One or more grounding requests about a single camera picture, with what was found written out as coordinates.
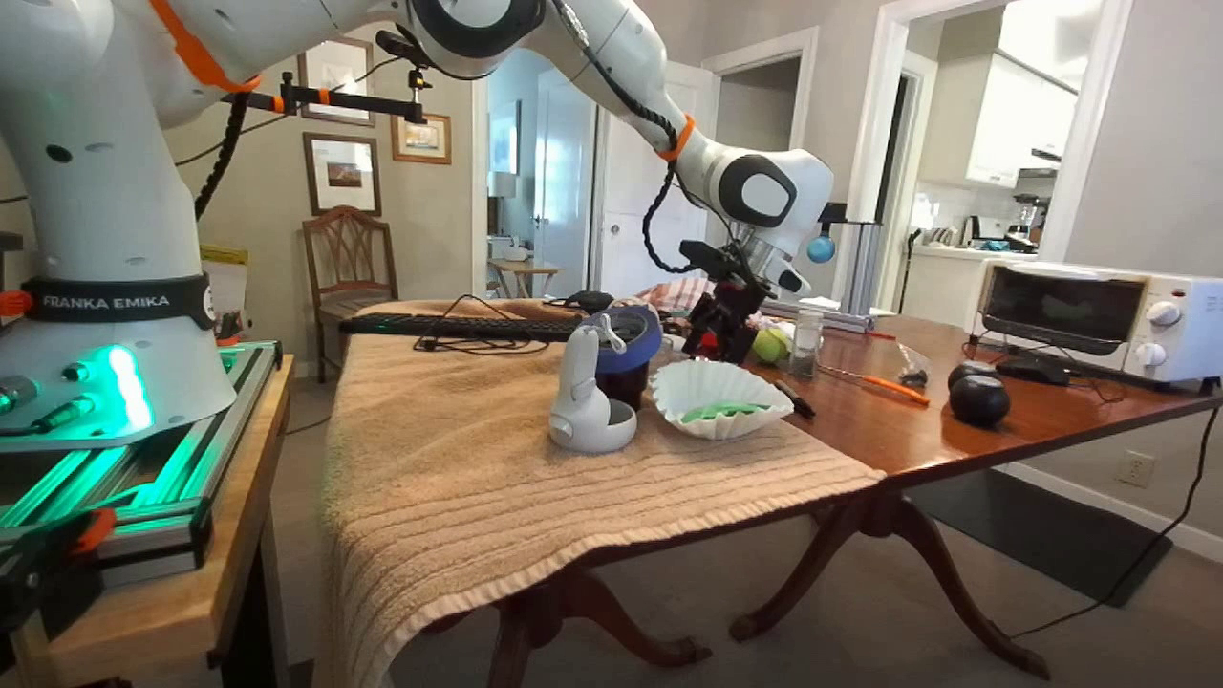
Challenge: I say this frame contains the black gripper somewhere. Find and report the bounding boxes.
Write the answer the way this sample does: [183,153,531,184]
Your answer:
[689,237,774,368]

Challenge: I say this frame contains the black cup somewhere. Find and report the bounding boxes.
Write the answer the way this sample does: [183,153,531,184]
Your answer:
[596,359,662,414]

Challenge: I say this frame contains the green apple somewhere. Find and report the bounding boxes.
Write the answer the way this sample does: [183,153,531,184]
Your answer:
[750,325,793,372]

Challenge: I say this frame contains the red striped cloth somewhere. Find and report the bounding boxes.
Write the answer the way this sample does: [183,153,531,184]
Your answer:
[635,275,701,325]

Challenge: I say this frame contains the green pieces in filter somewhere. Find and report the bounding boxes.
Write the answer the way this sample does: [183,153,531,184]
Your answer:
[680,396,774,428]

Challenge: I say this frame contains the blue tape roll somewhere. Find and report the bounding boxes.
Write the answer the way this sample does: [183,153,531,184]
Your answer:
[591,297,668,384]

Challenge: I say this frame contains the small white jar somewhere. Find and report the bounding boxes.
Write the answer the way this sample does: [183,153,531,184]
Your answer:
[789,296,845,372]

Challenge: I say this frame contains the black marker pen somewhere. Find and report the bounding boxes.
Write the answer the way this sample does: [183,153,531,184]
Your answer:
[761,368,820,426]

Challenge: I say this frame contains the white panel door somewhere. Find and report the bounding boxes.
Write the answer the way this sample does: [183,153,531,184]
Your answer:
[596,87,700,306]

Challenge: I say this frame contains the orange pen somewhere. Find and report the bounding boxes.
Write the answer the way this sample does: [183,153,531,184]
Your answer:
[847,368,937,414]

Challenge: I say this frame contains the small round side table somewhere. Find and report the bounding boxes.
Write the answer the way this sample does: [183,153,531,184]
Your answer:
[484,255,564,302]

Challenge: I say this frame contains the black computer keyboard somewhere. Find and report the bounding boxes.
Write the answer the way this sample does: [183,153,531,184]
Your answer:
[337,306,583,344]

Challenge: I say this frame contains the black computer mouse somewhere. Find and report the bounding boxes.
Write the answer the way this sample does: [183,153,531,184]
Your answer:
[992,347,1076,391]

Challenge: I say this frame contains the beige ribbed towel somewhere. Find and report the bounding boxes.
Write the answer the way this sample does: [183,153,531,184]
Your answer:
[315,297,891,688]

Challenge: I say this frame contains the coffee maker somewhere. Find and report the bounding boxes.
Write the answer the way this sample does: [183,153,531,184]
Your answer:
[1003,164,1061,255]

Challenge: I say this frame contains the small framed picture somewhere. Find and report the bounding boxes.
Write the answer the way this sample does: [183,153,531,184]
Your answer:
[388,110,454,170]

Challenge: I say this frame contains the white toaster oven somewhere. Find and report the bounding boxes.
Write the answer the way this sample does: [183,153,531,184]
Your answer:
[970,255,1223,391]

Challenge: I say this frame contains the black floor mat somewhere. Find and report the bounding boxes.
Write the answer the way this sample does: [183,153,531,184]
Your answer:
[905,470,1175,610]

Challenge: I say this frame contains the wooden chair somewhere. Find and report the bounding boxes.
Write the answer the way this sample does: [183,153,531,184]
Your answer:
[298,201,399,384]

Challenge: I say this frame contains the framed landscape picture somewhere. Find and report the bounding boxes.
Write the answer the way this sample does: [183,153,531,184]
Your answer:
[298,130,385,217]

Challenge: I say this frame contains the large framed picture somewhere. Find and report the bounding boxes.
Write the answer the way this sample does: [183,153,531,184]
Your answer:
[292,33,379,130]

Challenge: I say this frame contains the wooden robot cart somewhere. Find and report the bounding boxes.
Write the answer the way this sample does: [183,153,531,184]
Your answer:
[34,353,301,688]

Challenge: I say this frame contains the black keyboard cable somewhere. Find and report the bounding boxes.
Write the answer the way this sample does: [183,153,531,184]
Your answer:
[412,292,554,359]

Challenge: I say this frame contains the wooden table pedestal leg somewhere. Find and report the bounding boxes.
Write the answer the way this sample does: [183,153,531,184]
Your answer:
[484,565,713,688]
[727,488,1056,686]

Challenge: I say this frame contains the white kitchen wall cabinet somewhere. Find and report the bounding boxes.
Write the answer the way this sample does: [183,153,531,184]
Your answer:
[915,8,1086,194]

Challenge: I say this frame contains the black camera on boom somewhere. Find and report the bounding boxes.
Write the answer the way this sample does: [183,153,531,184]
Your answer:
[373,28,439,78]

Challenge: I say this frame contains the black toaster power cable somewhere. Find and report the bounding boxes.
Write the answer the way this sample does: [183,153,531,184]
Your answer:
[1008,387,1223,641]

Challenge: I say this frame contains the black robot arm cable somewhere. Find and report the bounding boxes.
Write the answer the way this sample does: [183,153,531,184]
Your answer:
[187,50,700,278]

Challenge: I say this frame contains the green-lit aluminium robot base frame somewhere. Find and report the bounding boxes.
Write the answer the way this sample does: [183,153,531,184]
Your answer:
[0,335,282,598]

